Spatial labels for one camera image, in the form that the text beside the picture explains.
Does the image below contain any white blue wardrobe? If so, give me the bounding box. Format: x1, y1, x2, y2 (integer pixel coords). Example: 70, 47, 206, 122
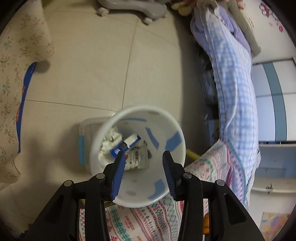
252, 58, 295, 193

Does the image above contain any blue checkered pillow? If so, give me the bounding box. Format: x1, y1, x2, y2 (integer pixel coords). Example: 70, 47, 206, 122
196, 4, 262, 193

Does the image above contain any floral fabric curtain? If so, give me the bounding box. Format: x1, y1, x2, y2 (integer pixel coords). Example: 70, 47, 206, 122
1, 1, 55, 184

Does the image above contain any crumpled white tissue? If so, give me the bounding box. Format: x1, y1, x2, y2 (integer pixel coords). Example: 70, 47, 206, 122
98, 126, 122, 166

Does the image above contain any patterned knit bed blanket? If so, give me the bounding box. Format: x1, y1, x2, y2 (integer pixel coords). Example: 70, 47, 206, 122
78, 139, 249, 241

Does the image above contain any printed white wrapper in bin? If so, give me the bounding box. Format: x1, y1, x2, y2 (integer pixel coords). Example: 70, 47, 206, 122
125, 141, 149, 171

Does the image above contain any grey office chair base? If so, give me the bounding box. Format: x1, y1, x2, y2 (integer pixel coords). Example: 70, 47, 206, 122
97, 0, 169, 25

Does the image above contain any lavender bed sheet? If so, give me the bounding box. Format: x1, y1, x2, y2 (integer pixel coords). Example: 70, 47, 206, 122
190, 4, 251, 61

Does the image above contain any clear plastic storage box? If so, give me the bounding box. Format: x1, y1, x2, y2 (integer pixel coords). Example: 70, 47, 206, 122
78, 117, 108, 173

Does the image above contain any blue white carton in bin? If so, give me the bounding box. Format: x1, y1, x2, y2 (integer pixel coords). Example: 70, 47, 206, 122
110, 133, 141, 159

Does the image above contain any white plastic trash bin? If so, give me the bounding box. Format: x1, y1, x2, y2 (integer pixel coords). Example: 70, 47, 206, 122
80, 106, 186, 208

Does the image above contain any grey bed headboard cushion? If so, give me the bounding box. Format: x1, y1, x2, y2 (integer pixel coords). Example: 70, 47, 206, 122
227, 1, 261, 57

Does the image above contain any colourful wall map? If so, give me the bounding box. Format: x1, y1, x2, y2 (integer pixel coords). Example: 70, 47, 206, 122
259, 212, 290, 240

